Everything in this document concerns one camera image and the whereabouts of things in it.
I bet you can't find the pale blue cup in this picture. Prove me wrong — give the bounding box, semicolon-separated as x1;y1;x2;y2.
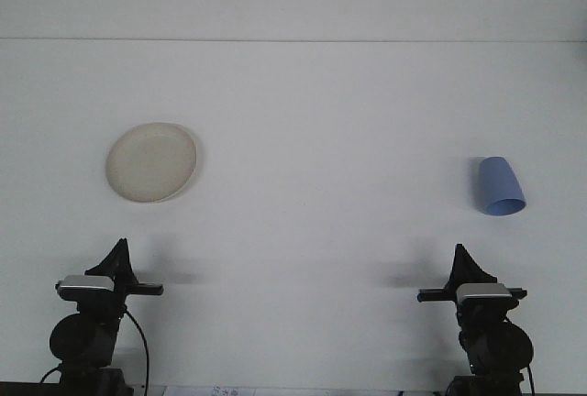
476;155;527;217

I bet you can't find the pale round plate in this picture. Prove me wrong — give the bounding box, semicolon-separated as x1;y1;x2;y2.
105;121;199;204

